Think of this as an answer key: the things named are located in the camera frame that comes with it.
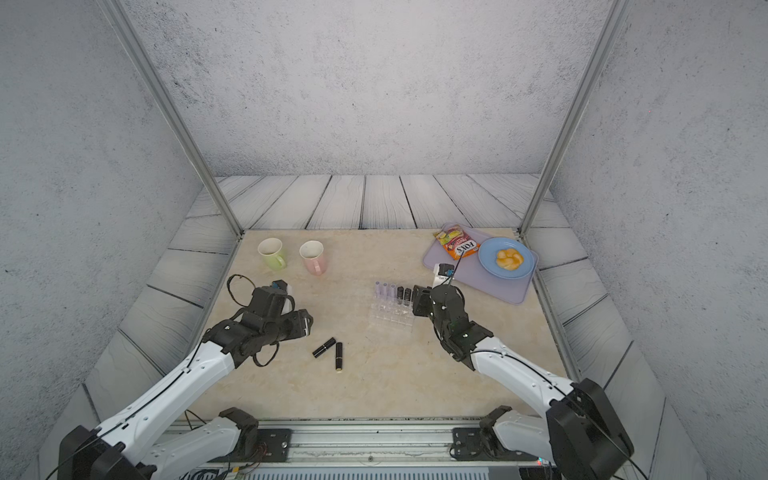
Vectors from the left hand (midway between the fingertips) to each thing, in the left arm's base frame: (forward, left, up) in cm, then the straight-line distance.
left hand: (309, 321), depth 81 cm
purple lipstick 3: (+12, -22, -5) cm, 26 cm away
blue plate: (+33, -58, -11) cm, 67 cm away
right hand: (+7, -30, +5) cm, 31 cm away
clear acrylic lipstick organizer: (+11, -23, -9) cm, 27 cm away
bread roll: (+28, -64, -9) cm, 71 cm away
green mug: (+30, +19, -4) cm, 35 cm away
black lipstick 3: (-2, -2, -12) cm, 12 cm away
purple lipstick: (+14, -18, -6) cm, 23 cm away
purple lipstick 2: (+13, -20, -5) cm, 25 cm away
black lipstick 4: (-5, -7, -12) cm, 15 cm away
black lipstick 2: (+11, -27, -5) cm, 30 cm away
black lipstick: (+12, -25, -5) cm, 28 cm away
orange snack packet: (+38, -47, -9) cm, 61 cm away
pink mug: (+25, +3, -3) cm, 26 cm away
